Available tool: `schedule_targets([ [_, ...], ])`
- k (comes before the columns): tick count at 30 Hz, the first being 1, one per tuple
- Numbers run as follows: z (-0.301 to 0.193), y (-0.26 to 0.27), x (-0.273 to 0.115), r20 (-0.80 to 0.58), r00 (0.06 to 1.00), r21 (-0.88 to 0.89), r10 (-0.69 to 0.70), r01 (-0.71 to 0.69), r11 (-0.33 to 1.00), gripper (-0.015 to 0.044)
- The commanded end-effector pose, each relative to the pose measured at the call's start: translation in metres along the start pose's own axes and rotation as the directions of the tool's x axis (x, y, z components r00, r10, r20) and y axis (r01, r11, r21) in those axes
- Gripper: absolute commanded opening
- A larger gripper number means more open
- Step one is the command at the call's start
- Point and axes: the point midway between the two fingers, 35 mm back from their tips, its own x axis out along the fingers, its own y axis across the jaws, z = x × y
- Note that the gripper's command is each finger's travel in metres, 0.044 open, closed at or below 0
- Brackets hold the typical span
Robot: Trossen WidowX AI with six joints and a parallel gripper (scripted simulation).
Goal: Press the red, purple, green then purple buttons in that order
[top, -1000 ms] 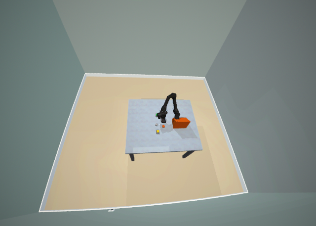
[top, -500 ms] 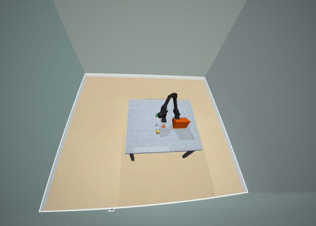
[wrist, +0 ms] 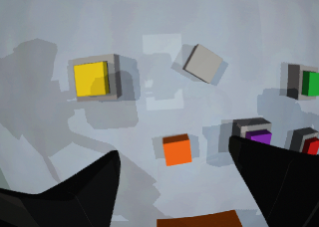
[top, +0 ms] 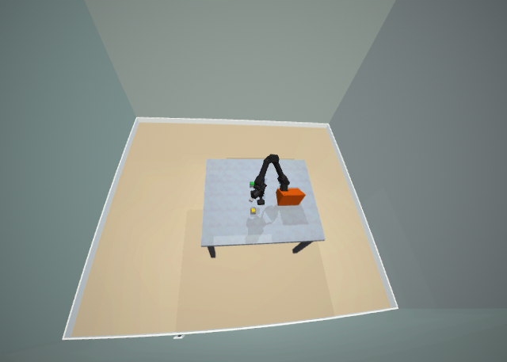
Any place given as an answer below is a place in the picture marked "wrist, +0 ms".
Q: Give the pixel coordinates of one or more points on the purple button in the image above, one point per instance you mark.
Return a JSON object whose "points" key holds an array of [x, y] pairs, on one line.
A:
{"points": [[258, 129]]}

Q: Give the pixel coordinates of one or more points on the yellow square button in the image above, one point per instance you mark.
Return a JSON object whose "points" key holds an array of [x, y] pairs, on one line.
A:
{"points": [[97, 78]]}

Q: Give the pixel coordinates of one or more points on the red button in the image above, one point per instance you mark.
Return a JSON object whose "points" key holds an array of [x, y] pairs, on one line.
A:
{"points": [[305, 140]]}

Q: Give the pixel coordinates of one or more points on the green button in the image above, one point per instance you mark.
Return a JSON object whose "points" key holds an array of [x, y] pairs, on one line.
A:
{"points": [[303, 82]]}

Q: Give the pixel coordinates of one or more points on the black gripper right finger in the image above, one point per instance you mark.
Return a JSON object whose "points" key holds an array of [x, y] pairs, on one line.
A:
{"points": [[284, 183]]}

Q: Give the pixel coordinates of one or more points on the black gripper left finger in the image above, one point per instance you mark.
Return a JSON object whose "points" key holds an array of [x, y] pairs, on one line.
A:
{"points": [[86, 199]]}

